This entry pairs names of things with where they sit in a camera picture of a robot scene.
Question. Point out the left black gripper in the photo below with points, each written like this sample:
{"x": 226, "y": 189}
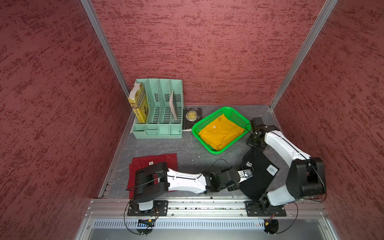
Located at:
{"x": 233, "y": 188}

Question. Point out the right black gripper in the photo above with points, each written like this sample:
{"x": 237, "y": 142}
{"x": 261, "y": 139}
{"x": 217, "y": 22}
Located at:
{"x": 248, "y": 142}

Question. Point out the black t-shirt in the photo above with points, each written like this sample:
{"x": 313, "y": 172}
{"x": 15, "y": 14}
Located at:
{"x": 263, "y": 173}

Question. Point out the green plastic basket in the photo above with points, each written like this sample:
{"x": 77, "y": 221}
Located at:
{"x": 232, "y": 115}

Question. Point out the yellow t-shirt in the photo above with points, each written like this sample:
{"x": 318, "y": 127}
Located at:
{"x": 220, "y": 133}

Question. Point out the dark red t-shirt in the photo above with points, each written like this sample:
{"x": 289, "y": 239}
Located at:
{"x": 143, "y": 162}

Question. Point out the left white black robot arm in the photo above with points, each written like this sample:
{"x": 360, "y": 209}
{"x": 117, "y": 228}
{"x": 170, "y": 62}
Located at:
{"x": 153, "y": 181}

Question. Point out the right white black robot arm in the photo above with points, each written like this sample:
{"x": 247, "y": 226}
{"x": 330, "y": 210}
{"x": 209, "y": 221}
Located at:
{"x": 306, "y": 175}

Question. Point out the black paperback book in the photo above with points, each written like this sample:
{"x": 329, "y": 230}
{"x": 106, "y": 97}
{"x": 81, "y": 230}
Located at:
{"x": 191, "y": 116}

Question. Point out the thin grey book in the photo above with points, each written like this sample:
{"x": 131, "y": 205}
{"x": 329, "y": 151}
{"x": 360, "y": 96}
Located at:
{"x": 173, "y": 105}

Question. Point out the mint green desk organizer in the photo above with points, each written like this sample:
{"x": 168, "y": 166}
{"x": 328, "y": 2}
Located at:
{"x": 160, "y": 123}

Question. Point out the yellow book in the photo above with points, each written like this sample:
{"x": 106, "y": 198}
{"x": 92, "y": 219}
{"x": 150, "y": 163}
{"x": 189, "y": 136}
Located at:
{"x": 139, "y": 102}

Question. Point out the right corner aluminium profile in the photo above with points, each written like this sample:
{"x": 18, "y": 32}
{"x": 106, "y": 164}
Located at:
{"x": 319, "y": 23}

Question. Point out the corner aluminium profile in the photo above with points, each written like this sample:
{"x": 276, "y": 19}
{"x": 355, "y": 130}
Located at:
{"x": 96, "y": 24}
{"x": 319, "y": 23}

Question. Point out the left corner aluminium profile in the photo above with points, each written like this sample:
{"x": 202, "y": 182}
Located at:
{"x": 96, "y": 24}

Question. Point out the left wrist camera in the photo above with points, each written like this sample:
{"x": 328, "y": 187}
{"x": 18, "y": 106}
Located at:
{"x": 245, "y": 174}

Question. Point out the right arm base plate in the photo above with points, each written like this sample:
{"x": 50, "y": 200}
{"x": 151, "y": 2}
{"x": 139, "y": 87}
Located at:
{"x": 264, "y": 209}

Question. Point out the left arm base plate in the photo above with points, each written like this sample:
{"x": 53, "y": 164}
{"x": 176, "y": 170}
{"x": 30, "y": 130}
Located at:
{"x": 155, "y": 209}

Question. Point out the aluminium front rail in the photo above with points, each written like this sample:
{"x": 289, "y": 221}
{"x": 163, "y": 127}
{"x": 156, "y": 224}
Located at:
{"x": 207, "y": 208}

